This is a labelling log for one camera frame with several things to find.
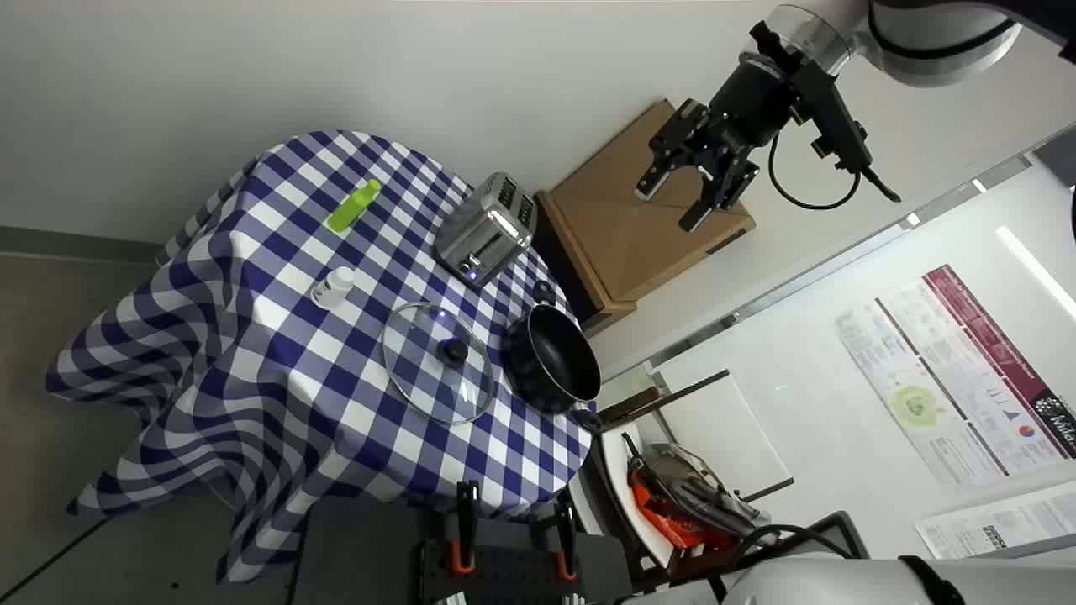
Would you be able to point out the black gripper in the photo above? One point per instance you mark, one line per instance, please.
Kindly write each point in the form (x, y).
(716, 136)

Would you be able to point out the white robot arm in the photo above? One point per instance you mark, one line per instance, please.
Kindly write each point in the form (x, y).
(919, 42)

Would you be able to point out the silver toaster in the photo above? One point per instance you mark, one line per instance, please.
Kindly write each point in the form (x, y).
(485, 230)

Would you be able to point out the large cardboard box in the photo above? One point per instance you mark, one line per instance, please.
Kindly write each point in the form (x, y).
(601, 246)

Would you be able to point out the black cooking pot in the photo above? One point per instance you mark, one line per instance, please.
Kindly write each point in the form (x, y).
(550, 362)

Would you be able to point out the glass pot lid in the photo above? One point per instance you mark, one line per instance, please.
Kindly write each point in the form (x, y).
(433, 363)

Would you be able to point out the green plastic bottle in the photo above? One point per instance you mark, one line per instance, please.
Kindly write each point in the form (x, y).
(354, 206)

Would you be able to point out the tray with orange tools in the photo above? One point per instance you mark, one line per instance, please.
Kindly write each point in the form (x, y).
(669, 509)

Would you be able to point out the black orange clamp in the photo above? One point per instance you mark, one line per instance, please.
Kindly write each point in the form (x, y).
(567, 541)
(465, 534)

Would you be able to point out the small clear white bottle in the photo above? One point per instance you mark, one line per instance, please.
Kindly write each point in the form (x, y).
(335, 287)

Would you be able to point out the blue white checkered tablecloth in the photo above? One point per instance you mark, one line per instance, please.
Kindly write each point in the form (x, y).
(273, 404)

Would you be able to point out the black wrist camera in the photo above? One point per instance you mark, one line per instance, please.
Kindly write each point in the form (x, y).
(803, 64)

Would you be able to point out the wall poster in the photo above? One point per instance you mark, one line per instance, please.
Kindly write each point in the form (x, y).
(961, 395)

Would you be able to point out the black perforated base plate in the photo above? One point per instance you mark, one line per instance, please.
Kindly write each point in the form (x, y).
(516, 565)

